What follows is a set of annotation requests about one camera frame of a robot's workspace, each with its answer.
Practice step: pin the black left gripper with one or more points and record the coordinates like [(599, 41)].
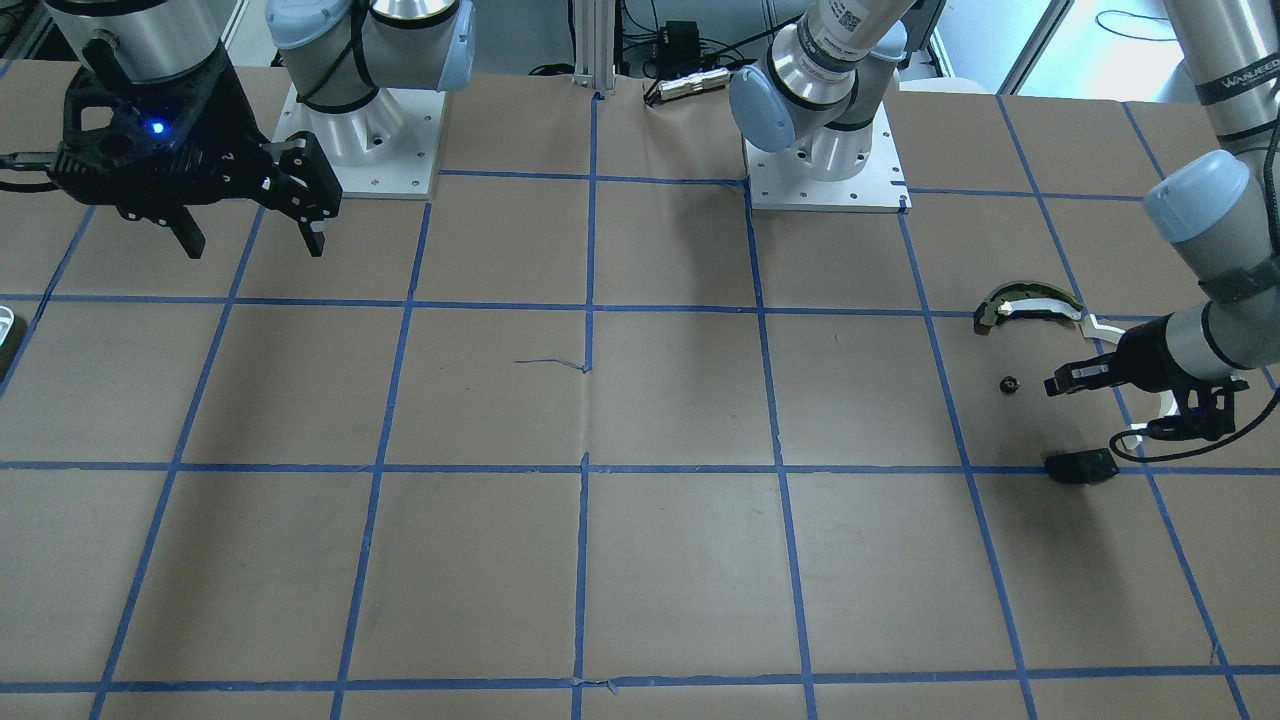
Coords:
[(1158, 356)]

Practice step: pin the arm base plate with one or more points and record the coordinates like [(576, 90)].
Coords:
[(388, 149), (845, 171)]

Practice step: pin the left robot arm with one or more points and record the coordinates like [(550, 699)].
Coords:
[(1219, 212)]

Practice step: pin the brown paper table cover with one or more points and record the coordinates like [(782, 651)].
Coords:
[(586, 435)]

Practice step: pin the white curved plastic arc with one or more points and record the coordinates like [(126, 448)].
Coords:
[(1092, 329)]

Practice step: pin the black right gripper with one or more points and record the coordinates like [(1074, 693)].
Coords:
[(228, 110)]

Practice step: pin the dark green curved brake shoe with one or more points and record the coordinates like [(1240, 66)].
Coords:
[(1026, 300)]

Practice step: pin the small black flat part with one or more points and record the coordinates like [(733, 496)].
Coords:
[(1081, 468)]

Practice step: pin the aluminium frame post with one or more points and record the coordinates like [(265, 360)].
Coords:
[(595, 43)]

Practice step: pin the metal ribbed tray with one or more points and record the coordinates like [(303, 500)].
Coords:
[(13, 331)]

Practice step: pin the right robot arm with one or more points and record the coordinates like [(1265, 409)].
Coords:
[(337, 54)]

